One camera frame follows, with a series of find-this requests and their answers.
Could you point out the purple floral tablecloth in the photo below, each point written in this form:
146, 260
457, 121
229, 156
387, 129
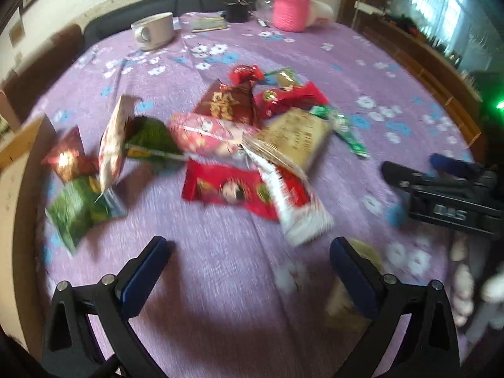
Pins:
236, 275

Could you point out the red snack packet green label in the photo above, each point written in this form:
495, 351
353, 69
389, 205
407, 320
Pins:
291, 96

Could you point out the bottle in pink knitted sleeve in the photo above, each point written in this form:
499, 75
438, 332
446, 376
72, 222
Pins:
291, 8

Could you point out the beige wall socket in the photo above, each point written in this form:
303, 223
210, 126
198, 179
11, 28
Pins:
15, 33

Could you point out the white red snack packet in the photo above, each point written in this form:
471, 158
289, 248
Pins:
299, 204

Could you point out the black leather sofa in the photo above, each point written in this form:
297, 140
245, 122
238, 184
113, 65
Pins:
118, 12

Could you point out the white ceramic cup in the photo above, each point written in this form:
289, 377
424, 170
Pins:
157, 27

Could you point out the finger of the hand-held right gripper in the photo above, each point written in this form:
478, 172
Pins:
453, 167
401, 177

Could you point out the brown armchair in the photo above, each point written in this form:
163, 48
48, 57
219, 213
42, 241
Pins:
47, 55

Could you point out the flat printed card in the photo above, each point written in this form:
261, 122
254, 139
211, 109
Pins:
208, 25

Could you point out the long green stick packet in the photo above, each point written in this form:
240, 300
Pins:
350, 136

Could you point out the light green snack packet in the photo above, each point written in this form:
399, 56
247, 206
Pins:
76, 210

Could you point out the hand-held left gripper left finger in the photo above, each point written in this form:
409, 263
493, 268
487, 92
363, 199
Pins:
143, 275

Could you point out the cardboard box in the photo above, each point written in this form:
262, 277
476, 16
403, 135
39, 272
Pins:
15, 204

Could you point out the beige biscuit packet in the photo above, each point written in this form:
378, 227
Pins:
293, 138

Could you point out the small red candy wrapper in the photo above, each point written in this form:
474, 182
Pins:
246, 74

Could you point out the white pink snack packet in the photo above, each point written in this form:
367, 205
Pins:
114, 145

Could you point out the dark green snack packet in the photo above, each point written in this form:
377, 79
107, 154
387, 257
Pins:
151, 138

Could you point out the shiny red snack packet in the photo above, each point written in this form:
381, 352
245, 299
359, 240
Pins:
67, 157

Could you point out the small green yellow packet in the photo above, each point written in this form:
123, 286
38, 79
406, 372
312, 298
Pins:
283, 76

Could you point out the wooden side cabinet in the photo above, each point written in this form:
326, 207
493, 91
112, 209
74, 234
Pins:
429, 63

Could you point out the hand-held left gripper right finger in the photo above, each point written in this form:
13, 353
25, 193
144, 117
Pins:
352, 275

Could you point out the dark red gold-print packet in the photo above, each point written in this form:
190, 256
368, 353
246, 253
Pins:
228, 104

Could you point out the small white cup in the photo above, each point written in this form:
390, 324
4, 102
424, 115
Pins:
323, 12

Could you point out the small black container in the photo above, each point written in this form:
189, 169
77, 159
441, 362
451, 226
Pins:
236, 12

